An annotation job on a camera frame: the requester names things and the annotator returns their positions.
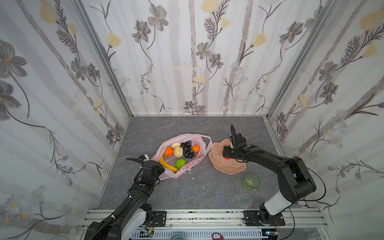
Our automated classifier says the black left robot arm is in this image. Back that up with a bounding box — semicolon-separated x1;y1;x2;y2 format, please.
85;158;165;240

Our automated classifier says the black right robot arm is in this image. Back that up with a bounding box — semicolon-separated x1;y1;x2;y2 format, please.
223;124;325;226

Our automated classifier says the dark fake grape bunch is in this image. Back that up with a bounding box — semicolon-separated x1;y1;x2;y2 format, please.
181;141;195;159

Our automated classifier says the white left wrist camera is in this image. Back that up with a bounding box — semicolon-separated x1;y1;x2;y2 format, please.
138;155;150;163

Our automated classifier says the yellow fake banana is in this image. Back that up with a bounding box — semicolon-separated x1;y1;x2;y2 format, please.
159;157;179;173

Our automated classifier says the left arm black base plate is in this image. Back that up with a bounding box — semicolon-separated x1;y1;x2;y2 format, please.
145;211;167;228

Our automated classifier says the pink plastic bag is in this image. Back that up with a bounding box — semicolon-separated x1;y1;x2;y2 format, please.
152;134;213;180

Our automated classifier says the beige fake fruit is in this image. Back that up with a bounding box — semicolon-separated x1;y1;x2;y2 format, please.
171;143;181;149
174;146;184;159

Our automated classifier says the peach scalloped plate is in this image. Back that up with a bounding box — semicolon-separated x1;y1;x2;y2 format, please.
209;139;247;175

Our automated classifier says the green fake fruit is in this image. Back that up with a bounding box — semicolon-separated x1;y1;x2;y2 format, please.
175;159;187;170

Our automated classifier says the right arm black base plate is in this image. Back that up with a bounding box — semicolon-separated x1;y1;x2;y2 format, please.
243;210;286;227

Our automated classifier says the aluminium frame rail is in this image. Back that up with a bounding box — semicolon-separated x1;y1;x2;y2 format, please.
80;208;331;240

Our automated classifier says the green translucent plastic cup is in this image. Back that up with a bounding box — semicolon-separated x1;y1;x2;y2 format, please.
242;173;261;193

